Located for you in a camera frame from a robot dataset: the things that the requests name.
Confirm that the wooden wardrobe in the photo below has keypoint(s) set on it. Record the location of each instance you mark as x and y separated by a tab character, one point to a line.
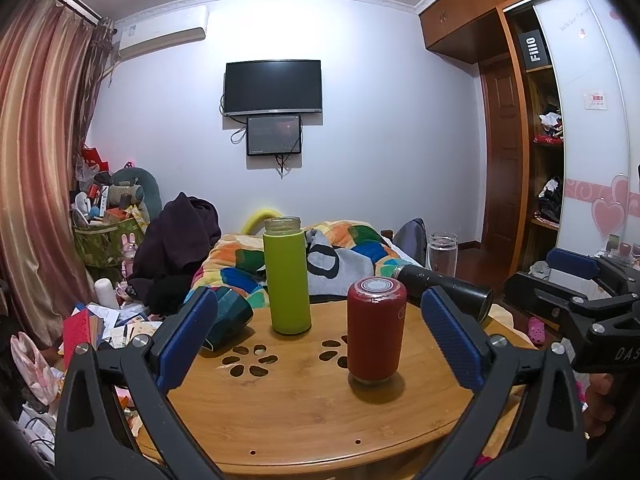
505	125

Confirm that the red cup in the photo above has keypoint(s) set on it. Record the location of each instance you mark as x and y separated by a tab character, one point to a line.
376	332

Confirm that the wooden door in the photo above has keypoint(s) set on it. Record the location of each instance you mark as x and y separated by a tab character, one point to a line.
502	160

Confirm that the green storage bag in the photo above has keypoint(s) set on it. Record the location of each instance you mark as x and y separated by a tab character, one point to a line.
102	245

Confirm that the white sliding wardrobe door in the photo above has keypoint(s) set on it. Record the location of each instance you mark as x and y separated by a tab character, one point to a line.
592	125

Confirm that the grey backpack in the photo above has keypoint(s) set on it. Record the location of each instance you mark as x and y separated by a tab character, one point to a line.
411	242

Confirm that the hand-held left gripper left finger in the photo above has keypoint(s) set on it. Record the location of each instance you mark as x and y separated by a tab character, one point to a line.
186	336

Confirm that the dark purple clothing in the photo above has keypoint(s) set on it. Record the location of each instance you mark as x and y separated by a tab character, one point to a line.
177	250

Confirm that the pink patterned bag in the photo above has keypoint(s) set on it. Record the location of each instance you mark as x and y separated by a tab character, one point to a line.
35	375

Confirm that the colourful patchwork blanket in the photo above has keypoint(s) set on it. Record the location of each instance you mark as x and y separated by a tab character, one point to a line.
340	255

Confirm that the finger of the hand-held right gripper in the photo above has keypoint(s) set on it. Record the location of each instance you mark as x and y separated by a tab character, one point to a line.
540	296
570	262

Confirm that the clear glass cup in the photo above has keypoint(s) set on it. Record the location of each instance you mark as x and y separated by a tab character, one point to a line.
442	255

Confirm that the green water bottle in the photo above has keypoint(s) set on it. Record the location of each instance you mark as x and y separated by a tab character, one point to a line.
286	280

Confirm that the pink clog shoe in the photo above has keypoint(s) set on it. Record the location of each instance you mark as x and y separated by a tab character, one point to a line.
535	330

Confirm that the small black wall monitor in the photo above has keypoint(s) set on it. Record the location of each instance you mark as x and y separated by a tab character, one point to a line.
274	135

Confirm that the black printed box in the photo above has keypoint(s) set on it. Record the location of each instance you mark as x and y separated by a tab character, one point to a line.
535	50

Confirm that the grey plush toy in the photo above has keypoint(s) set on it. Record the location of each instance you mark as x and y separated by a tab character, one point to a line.
137	187

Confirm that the dark teal faceted cup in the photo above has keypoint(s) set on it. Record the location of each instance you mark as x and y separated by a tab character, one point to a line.
231	315

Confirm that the white air conditioner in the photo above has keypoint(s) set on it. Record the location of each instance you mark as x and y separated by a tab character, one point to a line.
160	32

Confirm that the red notebook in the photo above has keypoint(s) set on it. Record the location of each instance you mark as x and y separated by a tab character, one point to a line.
80	332

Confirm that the striped red curtain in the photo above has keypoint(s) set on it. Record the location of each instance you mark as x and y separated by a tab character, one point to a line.
35	160

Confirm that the white plastic bottle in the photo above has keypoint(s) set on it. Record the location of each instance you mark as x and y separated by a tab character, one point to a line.
106	292

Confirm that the black wall television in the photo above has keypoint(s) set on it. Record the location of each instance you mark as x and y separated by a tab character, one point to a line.
272	87

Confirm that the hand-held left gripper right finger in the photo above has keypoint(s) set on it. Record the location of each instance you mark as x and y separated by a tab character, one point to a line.
454	341

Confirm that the person's right hand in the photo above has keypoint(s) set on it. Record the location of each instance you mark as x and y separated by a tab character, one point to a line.
600	402

